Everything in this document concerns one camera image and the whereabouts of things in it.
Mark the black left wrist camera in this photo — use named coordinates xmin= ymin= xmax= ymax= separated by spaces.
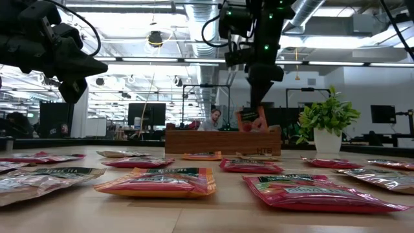
xmin=51 ymin=22 xmax=84 ymax=49

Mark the black computer monitor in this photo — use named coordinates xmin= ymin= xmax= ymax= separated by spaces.
xmin=127 ymin=102 xmax=166 ymax=127
xmin=370 ymin=105 xmax=397 ymax=124

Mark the green plant in white pot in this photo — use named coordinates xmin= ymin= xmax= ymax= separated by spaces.
xmin=296 ymin=85 xmax=362 ymax=154

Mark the orange peach tea packet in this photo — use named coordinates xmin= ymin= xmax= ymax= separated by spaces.
xmin=93 ymin=167 xmax=217 ymax=199
xmin=182 ymin=151 xmax=223 ymax=162
xmin=235 ymin=105 xmax=269 ymax=133

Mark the black metal stand frame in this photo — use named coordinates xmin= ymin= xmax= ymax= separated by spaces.
xmin=285 ymin=87 xmax=331 ymax=109

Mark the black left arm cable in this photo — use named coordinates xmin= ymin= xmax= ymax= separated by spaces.
xmin=48 ymin=0 xmax=102 ymax=58

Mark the black ceiling camera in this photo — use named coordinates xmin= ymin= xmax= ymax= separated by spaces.
xmin=147 ymin=30 xmax=164 ymax=49

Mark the person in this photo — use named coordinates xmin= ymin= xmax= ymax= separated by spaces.
xmin=5 ymin=111 xmax=35 ymax=139
xmin=197 ymin=108 xmax=223 ymax=132

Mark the orange hanging pendant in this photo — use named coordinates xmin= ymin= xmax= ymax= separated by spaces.
xmin=294 ymin=47 xmax=301 ymax=82

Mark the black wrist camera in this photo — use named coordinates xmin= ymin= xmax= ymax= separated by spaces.
xmin=224 ymin=48 xmax=256 ymax=68
xmin=51 ymin=22 xmax=84 ymax=49

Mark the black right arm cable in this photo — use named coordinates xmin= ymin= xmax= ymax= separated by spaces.
xmin=380 ymin=0 xmax=414 ymax=62

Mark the tall black panel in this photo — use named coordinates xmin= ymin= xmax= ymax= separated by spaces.
xmin=39 ymin=102 xmax=75 ymax=139

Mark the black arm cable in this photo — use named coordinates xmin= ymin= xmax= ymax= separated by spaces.
xmin=380 ymin=0 xmax=414 ymax=62
xmin=48 ymin=0 xmax=102 ymax=58

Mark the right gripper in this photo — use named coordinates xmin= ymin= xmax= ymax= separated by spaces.
xmin=247 ymin=38 xmax=285 ymax=109

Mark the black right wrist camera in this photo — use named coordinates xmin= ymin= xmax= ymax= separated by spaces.
xmin=224 ymin=48 xmax=256 ymax=68

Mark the red strawberry tea packet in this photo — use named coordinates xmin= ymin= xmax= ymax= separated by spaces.
xmin=102 ymin=157 xmax=175 ymax=169
xmin=0 ymin=151 xmax=87 ymax=164
xmin=219 ymin=157 xmax=285 ymax=175
xmin=242 ymin=173 xmax=412 ymax=214
xmin=300 ymin=156 xmax=365 ymax=170
xmin=367 ymin=158 xmax=414 ymax=172

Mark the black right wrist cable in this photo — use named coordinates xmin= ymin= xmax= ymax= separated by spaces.
xmin=201 ymin=14 xmax=227 ymax=49

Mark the ceiling light strip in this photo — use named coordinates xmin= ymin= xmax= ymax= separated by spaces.
xmin=274 ymin=60 xmax=414 ymax=68
xmin=93 ymin=56 xmax=227 ymax=64

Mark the wooden tea box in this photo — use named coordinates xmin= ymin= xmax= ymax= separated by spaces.
xmin=164 ymin=125 xmax=282 ymax=156

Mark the silver packet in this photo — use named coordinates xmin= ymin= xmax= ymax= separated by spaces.
xmin=336 ymin=168 xmax=414 ymax=195

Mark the white board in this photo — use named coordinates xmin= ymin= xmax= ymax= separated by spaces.
xmin=85 ymin=116 xmax=107 ymax=137

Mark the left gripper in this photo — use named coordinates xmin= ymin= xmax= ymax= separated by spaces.
xmin=0 ymin=22 xmax=109 ymax=105

